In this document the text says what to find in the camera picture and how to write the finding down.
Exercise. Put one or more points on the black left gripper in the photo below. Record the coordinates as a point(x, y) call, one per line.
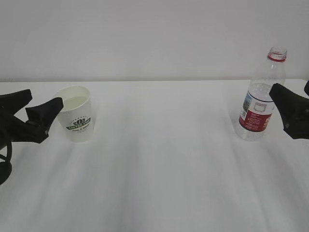
point(40, 118)

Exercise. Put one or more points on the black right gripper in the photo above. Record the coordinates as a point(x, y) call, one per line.
point(293, 109)

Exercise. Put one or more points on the white paper cup green logo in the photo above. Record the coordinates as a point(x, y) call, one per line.
point(76, 115)

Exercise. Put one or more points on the clear plastic water bottle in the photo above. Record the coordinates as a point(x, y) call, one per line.
point(258, 106)

